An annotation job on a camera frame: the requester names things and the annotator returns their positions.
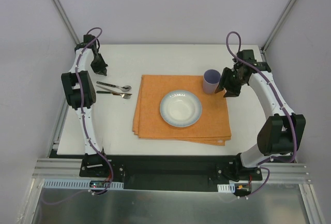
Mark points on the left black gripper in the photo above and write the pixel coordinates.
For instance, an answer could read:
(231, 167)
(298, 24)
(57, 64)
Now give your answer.
(98, 65)

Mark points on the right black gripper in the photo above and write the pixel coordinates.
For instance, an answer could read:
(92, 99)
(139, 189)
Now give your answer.
(228, 81)

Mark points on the lilac plastic cup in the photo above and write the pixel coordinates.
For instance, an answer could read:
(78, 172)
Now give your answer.
(211, 80)

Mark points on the gold-tipped knife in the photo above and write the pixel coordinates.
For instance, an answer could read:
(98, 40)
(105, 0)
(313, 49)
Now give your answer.
(106, 92)

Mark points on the silver spoon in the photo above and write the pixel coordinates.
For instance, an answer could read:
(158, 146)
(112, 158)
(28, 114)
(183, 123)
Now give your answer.
(125, 88)

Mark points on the silver fork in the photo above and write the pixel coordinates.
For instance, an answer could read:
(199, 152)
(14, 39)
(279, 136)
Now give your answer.
(124, 95)

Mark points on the orange cloth napkin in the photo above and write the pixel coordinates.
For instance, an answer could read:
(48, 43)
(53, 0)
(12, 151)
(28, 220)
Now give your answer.
(213, 127)

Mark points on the white blue-rimmed plate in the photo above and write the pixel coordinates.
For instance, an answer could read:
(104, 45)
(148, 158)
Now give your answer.
(180, 108)

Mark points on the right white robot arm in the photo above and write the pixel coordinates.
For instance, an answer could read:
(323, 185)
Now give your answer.
(281, 135)

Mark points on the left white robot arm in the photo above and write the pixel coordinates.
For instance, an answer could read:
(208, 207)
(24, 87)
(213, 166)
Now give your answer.
(79, 89)

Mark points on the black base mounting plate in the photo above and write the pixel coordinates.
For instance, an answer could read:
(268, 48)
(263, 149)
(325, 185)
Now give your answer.
(169, 173)

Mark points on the left aluminium frame post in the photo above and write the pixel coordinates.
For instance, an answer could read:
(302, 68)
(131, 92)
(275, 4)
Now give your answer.
(67, 23)

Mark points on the aluminium frame post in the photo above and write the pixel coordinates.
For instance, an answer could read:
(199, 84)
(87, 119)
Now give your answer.
(278, 25)
(67, 23)

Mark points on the right aluminium frame post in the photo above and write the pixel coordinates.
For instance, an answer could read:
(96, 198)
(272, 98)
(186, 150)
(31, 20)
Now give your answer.
(278, 25)

